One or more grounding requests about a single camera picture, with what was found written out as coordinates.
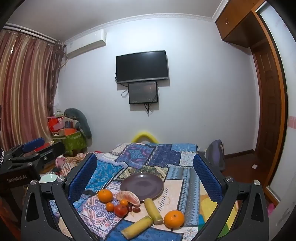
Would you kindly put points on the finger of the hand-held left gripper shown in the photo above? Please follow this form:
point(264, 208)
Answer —
point(33, 144)
point(49, 153)

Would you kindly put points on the frosted sliding wardrobe door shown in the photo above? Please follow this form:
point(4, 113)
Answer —
point(286, 115)

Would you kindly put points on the grey long pillow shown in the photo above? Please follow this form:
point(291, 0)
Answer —
point(79, 120)

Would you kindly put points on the small orange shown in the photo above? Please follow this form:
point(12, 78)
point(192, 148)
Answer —
point(110, 207)
point(123, 202)

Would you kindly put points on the grey chair back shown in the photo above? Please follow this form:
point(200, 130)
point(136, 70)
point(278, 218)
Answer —
point(216, 154)

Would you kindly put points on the brown wooden door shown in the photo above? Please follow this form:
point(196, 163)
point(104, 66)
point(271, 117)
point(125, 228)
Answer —
point(268, 104)

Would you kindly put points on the wooden overhead cabinet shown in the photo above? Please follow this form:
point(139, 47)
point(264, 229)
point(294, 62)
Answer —
point(235, 23)

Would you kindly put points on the large orange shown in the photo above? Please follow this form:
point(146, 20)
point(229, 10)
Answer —
point(105, 195)
point(174, 219)

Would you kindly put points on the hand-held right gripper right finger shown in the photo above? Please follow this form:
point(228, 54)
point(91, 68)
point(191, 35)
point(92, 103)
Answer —
point(207, 177)

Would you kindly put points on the purple round plate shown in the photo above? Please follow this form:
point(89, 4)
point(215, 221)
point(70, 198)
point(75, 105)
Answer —
point(141, 185)

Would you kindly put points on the striped brown curtain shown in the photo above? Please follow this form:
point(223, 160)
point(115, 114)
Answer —
point(25, 88)

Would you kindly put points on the dark red date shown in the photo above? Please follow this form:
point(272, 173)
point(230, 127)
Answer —
point(136, 209)
point(130, 207)

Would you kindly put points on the red bag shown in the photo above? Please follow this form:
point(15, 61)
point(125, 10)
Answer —
point(54, 124)

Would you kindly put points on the red tomato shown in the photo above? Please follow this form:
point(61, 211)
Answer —
point(121, 210)

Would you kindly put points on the black wall television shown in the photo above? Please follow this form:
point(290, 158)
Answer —
point(142, 66)

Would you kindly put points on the green storage box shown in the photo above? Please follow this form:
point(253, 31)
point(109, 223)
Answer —
point(71, 142)

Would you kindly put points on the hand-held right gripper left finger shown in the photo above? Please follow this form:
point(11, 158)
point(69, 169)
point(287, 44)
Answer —
point(84, 177)

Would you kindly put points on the pale round bowl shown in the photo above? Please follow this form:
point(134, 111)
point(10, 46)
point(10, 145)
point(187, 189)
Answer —
point(47, 179)

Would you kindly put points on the white air conditioner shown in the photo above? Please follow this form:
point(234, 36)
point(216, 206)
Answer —
point(86, 44)

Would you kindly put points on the pink floral cloth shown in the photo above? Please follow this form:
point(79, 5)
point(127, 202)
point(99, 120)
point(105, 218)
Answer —
point(69, 162)

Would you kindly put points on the small black wall monitor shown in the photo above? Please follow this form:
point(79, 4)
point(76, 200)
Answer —
point(143, 92)

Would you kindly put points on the blue patchwork blanket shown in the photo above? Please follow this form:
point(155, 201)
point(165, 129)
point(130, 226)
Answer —
point(150, 155)

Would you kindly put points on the yellow-green sugarcane piece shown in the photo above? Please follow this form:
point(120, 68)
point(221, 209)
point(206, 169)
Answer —
point(153, 210)
point(137, 227)

